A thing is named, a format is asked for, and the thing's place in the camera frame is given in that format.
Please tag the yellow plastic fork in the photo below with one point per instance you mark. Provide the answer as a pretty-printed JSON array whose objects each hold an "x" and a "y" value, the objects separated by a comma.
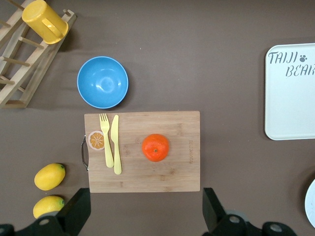
[{"x": 107, "y": 147}]

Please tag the white round plate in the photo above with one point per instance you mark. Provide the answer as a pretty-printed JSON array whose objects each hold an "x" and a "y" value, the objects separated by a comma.
[{"x": 311, "y": 204}]

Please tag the bamboo cutting board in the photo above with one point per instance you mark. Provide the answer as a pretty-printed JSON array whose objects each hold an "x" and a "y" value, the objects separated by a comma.
[{"x": 152, "y": 177}]

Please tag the wooden peg drying rack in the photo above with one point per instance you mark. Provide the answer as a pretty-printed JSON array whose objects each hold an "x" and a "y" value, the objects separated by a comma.
[{"x": 14, "y": 83}]

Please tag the toy orange slice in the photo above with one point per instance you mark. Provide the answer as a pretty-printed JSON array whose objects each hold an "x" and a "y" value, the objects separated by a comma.
[{"x": 96, "y": 140}]

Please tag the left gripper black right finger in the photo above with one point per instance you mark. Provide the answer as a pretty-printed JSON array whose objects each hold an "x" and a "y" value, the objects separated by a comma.
[{"x": 214, "y": 216}]

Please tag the yellow plastic knife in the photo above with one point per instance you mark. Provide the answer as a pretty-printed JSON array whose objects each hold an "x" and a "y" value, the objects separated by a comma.
[{"x": 116, "y": 147}]

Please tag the cream bear print tray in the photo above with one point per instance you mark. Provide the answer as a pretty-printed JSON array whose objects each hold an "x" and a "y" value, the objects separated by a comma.
[{"x": 290, "y": 103}]

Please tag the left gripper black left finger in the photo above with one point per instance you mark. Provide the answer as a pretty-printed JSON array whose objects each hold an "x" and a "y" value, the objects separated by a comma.
[{"x": 73, "y": 214}]

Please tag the yellow plastic mug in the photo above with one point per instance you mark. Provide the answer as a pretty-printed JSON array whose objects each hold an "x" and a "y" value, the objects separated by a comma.
[{"x": 37, "y": 17}]

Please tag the yellow lemon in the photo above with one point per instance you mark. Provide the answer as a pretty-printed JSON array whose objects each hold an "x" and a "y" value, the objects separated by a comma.
[
  {"x": 49, "y": 177},
  {"x": 46, "y": 206}
]

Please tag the orange mandarin fruit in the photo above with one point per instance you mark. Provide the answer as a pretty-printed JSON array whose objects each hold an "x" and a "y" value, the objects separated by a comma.
[{"x": 155, "y": 147}]

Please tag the blue bowl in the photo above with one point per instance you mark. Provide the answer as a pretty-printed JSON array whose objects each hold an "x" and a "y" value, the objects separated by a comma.
[{"x": 103, "y": 82}]

